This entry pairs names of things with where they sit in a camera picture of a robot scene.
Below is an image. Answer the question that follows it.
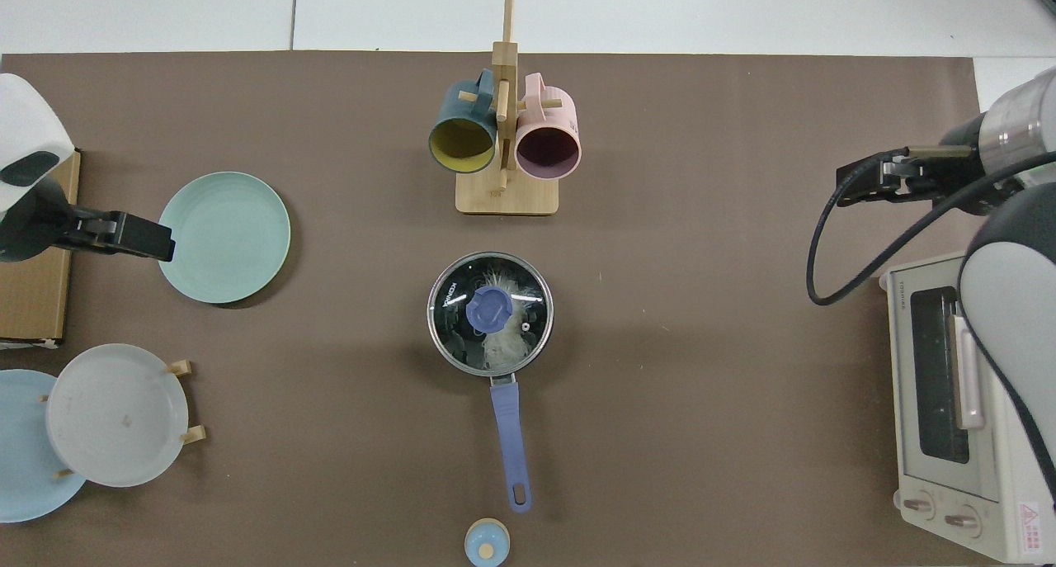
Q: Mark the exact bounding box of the glass lid with blue knob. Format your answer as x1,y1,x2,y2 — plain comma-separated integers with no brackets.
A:
427,252,555,378

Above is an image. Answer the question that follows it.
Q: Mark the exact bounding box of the pale green plate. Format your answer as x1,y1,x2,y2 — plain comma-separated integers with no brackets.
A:
157,171,292,305

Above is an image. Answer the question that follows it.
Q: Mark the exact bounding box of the wooden plate rack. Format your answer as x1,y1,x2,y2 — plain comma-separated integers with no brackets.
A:
37,359,207,480

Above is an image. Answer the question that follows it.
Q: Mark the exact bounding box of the grey plate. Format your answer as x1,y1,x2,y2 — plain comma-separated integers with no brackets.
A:
45,343,190,489

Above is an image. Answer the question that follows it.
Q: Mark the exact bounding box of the light blue plate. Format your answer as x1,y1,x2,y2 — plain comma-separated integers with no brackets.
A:
0,369,87,524

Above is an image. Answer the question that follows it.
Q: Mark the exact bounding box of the brown table cloth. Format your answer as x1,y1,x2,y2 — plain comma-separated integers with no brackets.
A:
0,51,995,567

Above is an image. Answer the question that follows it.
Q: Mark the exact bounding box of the pink mug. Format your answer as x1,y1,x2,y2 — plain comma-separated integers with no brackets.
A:
514,73,582,180

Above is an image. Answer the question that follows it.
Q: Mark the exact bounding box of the dark teal mug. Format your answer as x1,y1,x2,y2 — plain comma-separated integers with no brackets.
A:
427,69,498,175

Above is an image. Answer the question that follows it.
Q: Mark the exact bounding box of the pale toaster oven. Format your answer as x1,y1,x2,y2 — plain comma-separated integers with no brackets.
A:
879,252,1056,564

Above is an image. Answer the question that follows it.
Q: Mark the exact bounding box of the wooden cup stand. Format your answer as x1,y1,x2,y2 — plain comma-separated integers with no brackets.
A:
455,0,560,216

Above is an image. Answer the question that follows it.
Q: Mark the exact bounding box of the small blue round thing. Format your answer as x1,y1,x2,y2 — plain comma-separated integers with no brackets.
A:
464,519,511,567

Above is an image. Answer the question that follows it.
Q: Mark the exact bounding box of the wire basket with wooden floor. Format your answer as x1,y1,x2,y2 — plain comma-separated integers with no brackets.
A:
0,148,82,351

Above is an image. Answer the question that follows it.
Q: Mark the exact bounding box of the black pot with blue handle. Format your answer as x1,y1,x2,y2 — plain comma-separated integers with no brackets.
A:
427,252,555,514

